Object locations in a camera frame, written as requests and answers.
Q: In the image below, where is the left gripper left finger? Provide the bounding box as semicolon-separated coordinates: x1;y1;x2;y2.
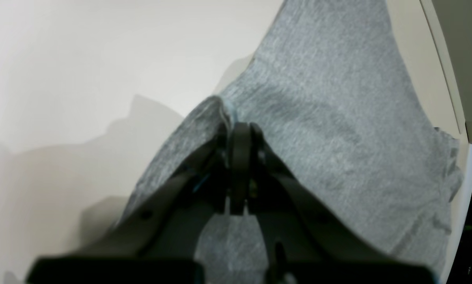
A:
26;125;228;284

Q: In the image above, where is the grey T-shirt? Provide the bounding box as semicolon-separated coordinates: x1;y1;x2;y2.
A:
121;0;463;276

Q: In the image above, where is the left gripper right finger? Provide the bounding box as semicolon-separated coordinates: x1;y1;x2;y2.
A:
230;123;436;284

